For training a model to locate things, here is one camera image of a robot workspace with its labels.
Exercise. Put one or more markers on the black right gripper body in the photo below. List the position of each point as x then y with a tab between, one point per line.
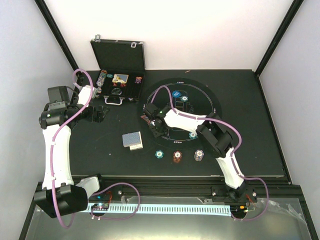
159	131

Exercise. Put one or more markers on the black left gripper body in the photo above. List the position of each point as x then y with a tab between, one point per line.
90	116

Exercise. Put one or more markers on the blue round button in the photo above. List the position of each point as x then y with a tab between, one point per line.
176	94

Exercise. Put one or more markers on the green chip top seat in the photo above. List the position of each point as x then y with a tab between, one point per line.
184	98

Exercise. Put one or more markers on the green chip seat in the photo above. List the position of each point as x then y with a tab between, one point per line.
184	98
192	135

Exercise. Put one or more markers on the green poker chip stack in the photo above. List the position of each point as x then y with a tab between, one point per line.
159	154

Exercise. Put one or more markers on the green chip bottom seat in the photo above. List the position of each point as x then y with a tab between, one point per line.
192	135

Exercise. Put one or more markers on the orange poker chip stack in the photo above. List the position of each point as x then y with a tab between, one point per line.
177	157

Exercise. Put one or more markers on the blue white poker chip stack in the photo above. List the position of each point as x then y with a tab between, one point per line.
198	155

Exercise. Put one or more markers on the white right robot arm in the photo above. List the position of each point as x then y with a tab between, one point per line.
213	134

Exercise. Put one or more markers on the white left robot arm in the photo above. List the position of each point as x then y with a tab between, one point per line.
60	196

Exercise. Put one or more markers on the red triangle marker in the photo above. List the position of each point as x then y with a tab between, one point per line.
145	118

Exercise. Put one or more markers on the chip row in case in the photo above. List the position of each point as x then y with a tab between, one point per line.
101	79

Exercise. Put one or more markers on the blue playing card deck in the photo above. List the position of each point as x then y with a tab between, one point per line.
131	139

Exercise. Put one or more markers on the card pack in case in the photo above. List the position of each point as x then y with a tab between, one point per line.
120	78

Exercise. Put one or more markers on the white card box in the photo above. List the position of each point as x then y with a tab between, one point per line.
136	146

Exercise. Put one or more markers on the round black poker mat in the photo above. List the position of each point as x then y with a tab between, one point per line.
201	101

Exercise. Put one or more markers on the purple chip in case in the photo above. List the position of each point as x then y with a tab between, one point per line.
138	80

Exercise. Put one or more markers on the black poker chip case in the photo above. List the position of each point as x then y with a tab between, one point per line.
119	57

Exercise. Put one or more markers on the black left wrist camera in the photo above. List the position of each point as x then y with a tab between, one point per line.
58	97

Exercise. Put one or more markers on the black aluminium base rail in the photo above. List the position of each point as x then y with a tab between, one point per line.
203	187

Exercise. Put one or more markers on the white slotted cable duct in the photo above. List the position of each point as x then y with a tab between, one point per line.
164	209

